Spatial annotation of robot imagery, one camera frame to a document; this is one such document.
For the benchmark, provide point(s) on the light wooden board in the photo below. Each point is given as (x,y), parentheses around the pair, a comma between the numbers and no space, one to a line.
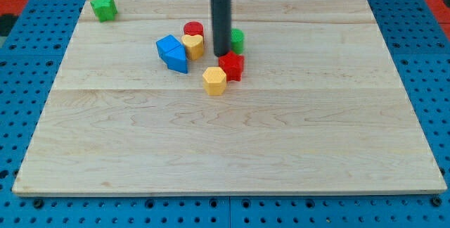
(320,109)

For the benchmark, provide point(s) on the blue triangle block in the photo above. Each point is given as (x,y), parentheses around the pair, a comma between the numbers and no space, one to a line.
(176,60)

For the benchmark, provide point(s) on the yellow hexagon block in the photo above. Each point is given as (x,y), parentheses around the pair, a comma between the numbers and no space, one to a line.
(214,81)

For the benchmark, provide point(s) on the red cylinder block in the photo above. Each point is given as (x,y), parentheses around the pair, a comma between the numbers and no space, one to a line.
(193,28)

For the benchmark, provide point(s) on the green cylinder block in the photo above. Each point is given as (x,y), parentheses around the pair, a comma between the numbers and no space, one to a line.
(237,41)

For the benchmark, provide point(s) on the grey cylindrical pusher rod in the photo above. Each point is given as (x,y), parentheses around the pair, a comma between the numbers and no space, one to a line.
(221,26)

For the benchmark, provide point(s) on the yellow heart block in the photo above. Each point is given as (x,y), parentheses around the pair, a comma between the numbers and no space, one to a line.
(194,46)

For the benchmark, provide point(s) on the blue cube block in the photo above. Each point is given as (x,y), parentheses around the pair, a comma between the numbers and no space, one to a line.
(166,44)

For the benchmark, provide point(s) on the green star block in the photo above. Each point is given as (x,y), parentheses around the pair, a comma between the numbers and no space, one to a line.
(104,10)

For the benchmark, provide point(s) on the red star block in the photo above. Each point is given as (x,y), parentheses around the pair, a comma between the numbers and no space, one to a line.
(233,65)

